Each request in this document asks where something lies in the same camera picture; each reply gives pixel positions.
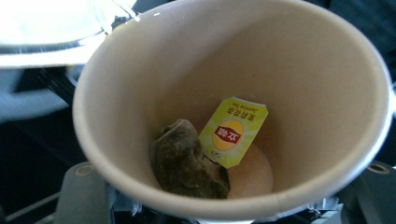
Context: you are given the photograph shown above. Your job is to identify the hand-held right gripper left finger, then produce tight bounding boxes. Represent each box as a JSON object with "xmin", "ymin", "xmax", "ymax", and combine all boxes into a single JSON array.
[{"xmin": 106, "ymin": 182, "xmax": 145, "ymax": 217}]

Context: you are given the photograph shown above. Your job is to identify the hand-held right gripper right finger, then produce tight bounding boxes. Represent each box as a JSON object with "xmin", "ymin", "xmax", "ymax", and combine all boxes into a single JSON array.
[{"xmin": 306, "ymin": 195, "xmax": 344, "ymax": 220}]

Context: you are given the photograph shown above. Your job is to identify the stained beige paper cup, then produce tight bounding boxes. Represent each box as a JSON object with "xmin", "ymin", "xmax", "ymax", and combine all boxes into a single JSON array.
[{"xmin": 72, "ymin": 0, "xmax": 394, "ymax": 223}]

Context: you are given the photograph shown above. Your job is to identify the wet brown tea bag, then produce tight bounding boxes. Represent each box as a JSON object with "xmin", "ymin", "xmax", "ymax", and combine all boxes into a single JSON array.
[{"xmin": 150, "ymin": 118, "xmax": 232, "ymax": 201}]

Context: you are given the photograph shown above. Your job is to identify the yellow green tea bag tag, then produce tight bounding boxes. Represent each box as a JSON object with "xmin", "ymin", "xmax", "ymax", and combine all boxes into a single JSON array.
[{"xmin": 197, "ymin": 96, "xmax": 270, "ymax": 170}]

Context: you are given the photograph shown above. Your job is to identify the clear plastic bag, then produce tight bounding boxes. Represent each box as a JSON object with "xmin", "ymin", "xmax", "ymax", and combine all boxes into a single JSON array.
[{"xmin": 89, "ymin": 0, "xmax": 142, "ymax": 35}]

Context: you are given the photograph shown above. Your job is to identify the white glossy container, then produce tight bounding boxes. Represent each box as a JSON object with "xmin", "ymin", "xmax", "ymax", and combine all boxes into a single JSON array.
[{"xmin": 0, "ymin": 0, "xmax": 108, "ymax": 69}]

